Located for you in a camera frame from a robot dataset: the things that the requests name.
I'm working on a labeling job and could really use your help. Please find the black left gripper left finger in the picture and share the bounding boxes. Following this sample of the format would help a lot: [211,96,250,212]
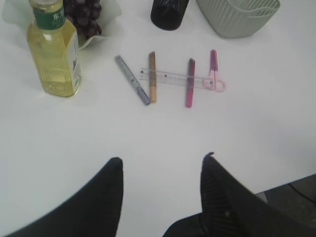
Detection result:
[10,158,123,237]

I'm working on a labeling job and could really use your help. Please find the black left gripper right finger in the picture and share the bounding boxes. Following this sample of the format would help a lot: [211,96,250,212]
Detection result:
[164,153,316,237]

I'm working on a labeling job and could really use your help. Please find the yellow tea bottle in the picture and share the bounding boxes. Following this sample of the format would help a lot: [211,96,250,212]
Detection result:
[27,0,81,97]

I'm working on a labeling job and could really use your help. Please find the purple grape bunch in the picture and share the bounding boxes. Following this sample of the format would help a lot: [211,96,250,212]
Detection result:
[63,0,102,40]

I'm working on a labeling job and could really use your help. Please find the red marker pen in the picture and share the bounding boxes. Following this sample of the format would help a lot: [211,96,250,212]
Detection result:
[186,58,196,108]

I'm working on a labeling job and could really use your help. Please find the grey marker pen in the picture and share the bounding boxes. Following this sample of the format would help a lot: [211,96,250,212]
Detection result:
[115,55,151,106]

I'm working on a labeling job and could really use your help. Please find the clear plastic ruler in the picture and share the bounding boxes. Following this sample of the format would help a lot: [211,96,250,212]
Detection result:
[139,68,207,89]

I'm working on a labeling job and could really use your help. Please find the gold marker pen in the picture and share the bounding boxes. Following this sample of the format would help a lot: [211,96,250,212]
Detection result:
[149,51,157,103]

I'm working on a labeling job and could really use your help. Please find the green plastic woven basket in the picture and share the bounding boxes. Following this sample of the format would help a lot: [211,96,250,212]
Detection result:
[197,0,280,39]

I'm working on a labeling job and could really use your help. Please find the black mesh pen holder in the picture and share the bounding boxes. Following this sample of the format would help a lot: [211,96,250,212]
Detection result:
[150,0,189,31]

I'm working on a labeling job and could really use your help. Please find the pale green wavy plate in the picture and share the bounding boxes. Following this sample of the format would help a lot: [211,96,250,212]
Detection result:
[1,0,123,51]

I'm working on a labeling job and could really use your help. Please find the pink purple scissors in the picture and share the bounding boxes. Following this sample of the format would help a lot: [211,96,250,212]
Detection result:
[202,49,226,92]

